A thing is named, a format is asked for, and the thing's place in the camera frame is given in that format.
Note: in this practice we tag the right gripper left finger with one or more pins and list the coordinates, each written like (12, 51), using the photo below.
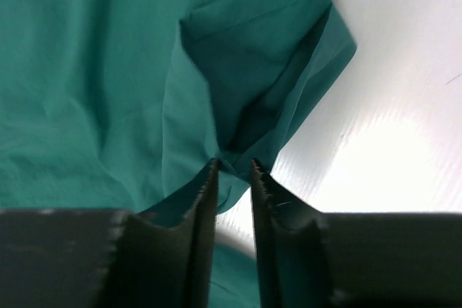
(161, 257)

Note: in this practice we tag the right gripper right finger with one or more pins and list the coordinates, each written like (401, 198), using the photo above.
(309, 258)

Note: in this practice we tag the teal green shorts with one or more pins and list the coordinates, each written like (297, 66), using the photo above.
(117, 104)

